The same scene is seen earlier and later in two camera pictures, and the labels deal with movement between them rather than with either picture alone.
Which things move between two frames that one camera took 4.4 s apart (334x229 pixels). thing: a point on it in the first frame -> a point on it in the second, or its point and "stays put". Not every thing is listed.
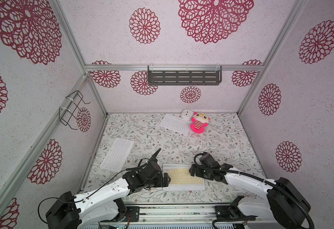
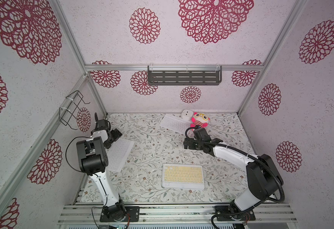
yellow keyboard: (181, 179) stays put
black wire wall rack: (67, 113) stays put
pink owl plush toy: (199, 122) stays put
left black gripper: (161, 183) -> (116, 133)
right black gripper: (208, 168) -> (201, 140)
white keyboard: (117, 155) stays put
